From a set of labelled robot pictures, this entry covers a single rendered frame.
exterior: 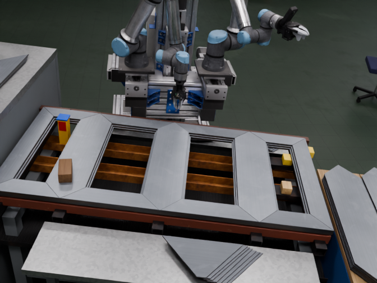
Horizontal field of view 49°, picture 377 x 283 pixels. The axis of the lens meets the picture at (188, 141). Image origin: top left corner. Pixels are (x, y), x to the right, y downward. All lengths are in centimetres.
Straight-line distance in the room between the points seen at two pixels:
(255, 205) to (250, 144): 50
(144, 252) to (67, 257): 31
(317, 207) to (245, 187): 35
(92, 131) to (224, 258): 103
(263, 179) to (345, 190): 41
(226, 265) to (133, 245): 40
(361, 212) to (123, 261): 112
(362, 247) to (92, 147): 137
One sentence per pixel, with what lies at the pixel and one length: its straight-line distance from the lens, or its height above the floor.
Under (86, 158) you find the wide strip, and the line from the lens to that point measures 212.
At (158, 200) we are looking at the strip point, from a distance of 189.
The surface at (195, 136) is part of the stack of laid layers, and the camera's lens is 235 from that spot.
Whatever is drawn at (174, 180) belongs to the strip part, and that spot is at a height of 84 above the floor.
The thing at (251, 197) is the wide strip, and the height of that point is 84.
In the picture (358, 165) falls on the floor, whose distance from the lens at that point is 404.
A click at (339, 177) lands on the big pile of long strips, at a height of 85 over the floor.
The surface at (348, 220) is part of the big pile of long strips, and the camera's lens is 204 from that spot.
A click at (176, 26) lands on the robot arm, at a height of 135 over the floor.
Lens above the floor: 213
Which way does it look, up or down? 34 degrees down
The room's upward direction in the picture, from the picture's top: 7 degrees clockwise
